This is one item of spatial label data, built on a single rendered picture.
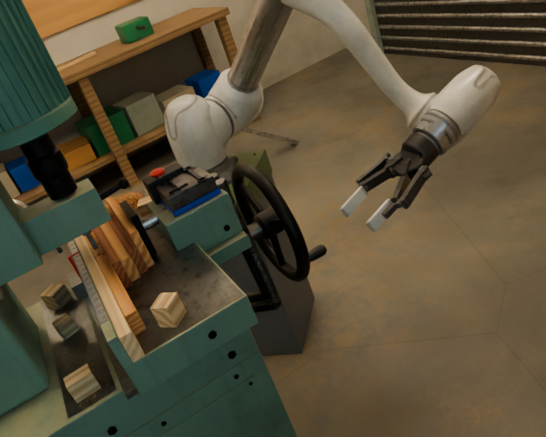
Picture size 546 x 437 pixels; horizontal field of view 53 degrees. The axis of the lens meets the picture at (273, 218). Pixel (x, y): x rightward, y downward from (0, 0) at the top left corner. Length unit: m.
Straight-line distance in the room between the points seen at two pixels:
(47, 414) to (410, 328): 1.33
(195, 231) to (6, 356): 0.38
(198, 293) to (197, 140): 0.86
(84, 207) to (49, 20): 3.40
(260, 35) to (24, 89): 0.86
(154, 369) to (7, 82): 0.48
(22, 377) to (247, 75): 1.08
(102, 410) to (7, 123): 0.48
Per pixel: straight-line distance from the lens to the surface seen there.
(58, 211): 1.01
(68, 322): 1.16
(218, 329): 0.87
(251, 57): 1.68
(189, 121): 1.69
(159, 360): 0.86
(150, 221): 1.07
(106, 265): 1.03
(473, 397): 1.80
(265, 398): 1.12
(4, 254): 1.00
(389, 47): 4.86
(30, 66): 0.93
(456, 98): 1.24
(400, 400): 1.82
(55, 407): 1.04
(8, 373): 1.05
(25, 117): 0.92
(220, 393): 1.06
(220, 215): 1.05
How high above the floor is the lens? 1.40
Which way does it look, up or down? 29 degrees down
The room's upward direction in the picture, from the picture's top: 20 degrees counter-clockwise
